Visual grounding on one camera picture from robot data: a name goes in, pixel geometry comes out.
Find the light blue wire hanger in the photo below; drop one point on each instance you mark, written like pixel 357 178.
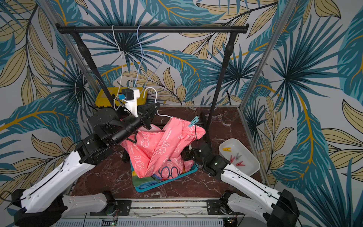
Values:
pixel 142 57

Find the white plastic tray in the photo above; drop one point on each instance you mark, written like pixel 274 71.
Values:
pixel 234 151

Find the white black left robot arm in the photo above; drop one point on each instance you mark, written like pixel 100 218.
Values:
pixel 44 203

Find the teal clothespin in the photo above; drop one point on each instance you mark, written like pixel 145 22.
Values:
pixel 194 121

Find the yellow black toolbox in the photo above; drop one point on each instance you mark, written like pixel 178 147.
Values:
pixel 102 100

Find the rainbow striped jacket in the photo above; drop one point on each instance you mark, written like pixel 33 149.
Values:
pixel 148 183

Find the pink hooded jacket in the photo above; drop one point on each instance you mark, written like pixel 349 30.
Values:
pixel 158 152

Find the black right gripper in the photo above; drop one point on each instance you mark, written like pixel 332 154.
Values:
pixel 197 153

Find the black clothes rack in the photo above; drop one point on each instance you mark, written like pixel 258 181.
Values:
pixel 75 32

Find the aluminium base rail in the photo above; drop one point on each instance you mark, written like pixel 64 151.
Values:
pixel 181 212

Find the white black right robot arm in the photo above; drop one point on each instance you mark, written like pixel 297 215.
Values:
pixel 270 206

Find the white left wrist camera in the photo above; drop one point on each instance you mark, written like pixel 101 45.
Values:
pixel 130 99

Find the red clothespin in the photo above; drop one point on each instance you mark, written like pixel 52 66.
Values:
pixel 240 164

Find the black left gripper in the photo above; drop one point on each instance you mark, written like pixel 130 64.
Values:
pixel 145 117

